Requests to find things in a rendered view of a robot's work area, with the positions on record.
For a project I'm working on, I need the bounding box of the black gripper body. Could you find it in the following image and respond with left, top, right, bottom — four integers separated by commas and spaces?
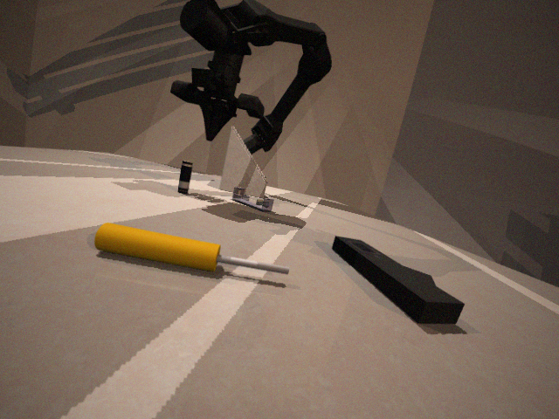
170, 57, 265, 119

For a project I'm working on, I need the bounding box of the yellow-handled screwdriver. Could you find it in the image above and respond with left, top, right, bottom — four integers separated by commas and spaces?
94, 223, 289, 275

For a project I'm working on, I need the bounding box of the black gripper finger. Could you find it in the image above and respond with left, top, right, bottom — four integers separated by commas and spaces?
208, 103, 237, 141
195, 100, 214, 140

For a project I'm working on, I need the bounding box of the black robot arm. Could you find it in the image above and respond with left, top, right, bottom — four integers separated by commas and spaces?
180, 0, 332, 154

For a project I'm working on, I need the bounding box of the black cylindrical battery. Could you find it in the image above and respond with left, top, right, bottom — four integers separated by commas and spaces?
177, 161, 193, 194

